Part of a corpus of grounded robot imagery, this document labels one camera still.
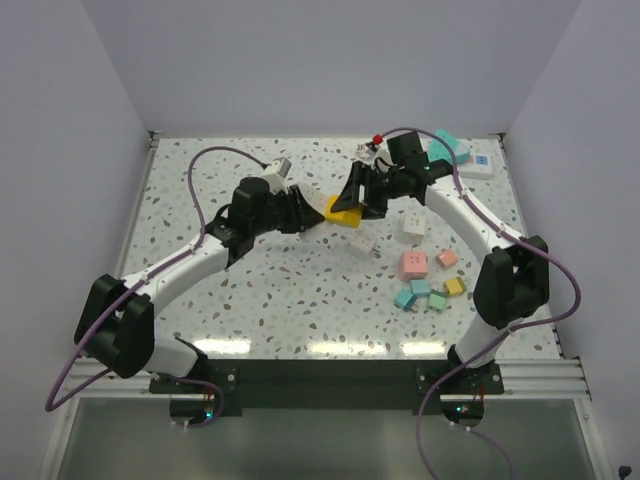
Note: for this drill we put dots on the yellow cube plug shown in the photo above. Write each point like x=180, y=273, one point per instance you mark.
x=350, y=218

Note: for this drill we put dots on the pink cube plug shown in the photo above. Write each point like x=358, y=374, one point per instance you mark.
x=413, y=265

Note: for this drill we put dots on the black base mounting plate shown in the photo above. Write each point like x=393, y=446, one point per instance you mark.
x=304, y=384

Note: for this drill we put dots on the teal plug adapter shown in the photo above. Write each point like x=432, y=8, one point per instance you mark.
x=420, y=287
x=406, y=301

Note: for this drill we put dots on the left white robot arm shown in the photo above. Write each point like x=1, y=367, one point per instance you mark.
x=117, y=326

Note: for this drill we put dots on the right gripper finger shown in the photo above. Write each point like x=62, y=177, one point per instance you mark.
x=349, y=198
x=374, y=209

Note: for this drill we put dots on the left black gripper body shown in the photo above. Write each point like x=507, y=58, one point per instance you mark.
x=277, y=214

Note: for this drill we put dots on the salmon plug adapter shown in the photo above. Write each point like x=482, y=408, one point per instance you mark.
x=446, y=259

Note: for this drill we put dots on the white power strip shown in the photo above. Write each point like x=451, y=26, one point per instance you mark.
x=469, y=165

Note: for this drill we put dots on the yellow plug adapter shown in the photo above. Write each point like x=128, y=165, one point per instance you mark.
x=454, y=287

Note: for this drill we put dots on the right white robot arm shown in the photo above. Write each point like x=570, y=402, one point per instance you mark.
x=513, y=281

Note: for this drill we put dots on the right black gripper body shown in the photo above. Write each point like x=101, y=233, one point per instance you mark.
x=385, y=186

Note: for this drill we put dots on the white cube with picture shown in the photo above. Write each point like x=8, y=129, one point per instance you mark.
x=363, y=246

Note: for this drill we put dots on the white cube plug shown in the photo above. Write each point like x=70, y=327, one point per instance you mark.
x=413, y=228

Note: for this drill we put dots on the aluminium frame rail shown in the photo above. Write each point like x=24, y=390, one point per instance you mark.
x=559, y=379

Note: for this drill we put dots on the green plug adapter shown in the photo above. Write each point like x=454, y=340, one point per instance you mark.
x=437, y=301

